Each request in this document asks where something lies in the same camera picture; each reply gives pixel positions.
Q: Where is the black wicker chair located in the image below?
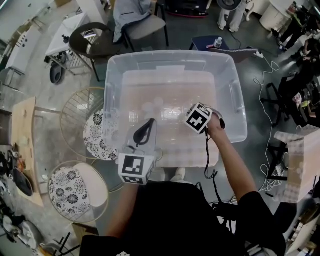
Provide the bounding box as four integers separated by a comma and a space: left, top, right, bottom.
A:
68, 22, 121, 82

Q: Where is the person's black shirt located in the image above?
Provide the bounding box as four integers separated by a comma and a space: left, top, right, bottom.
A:
79, 181, 287, 256

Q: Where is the gold wire chair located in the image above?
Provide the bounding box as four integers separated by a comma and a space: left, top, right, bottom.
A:
47, 160, 110, 224
59, 86, 120, 161

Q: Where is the black wheeled machine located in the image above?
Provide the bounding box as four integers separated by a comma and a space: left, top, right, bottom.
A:
163, 0, 211, 19

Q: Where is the person's left forearm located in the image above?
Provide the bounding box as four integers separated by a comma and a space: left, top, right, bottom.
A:
106, 181, 141, 238

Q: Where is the black round pan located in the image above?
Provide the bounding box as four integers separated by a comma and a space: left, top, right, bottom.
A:
11, 167, 34, 197

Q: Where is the table with pink checkered cloth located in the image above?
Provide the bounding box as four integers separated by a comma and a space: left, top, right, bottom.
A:
119, 69, 221, 168
273, 124, 320, 203

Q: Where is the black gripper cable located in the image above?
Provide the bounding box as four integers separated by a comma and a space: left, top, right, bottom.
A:
204, 127, 226, 205

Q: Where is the wooden board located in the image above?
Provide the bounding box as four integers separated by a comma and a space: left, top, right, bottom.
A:
71, 222, 100, 237

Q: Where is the floral seat cushion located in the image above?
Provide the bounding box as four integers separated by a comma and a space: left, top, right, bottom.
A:
48, 167, 91, 215
83, 108, 120, 161

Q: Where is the person's white right shoe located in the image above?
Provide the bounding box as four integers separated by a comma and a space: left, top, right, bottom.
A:
169, 167, 187, 183

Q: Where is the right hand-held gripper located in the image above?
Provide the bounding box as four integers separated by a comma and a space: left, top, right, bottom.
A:
184, 102, 214, 135

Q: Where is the clear plastic storage bin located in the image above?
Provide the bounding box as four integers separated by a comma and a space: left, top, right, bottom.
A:
103, 49, 249, 144

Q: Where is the dark grey helmet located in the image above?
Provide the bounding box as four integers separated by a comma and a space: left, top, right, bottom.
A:
49, 61, 66, 85

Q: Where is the light blue jacket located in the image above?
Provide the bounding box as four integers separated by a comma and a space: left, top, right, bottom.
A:
113, 0, 152, 43

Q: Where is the light wooden table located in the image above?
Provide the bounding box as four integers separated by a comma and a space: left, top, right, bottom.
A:
11, 96, 46, 208

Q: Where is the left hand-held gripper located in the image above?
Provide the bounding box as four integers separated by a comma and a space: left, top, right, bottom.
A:
117, 117, 159, 186

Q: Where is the person's right hand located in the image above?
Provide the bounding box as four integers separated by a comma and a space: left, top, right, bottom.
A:
205, 111, 226, 135

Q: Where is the black office chair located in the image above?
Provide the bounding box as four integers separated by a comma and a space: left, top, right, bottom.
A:
261, 74, 301, 128

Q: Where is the long white cable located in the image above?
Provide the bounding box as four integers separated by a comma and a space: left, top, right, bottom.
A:
253, 56, 287, 193

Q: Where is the person's right forearm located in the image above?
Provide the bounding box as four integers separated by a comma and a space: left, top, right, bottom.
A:
207, 129, 258, 201

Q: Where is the small white table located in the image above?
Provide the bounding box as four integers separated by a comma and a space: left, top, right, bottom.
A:
44, 11, 92, 76

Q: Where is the cream round cushion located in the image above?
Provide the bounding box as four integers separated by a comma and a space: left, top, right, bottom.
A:
72, 162, 109, 208

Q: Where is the grey padded chair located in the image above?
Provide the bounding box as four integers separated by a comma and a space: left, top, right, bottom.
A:
113, 0, 170, 52

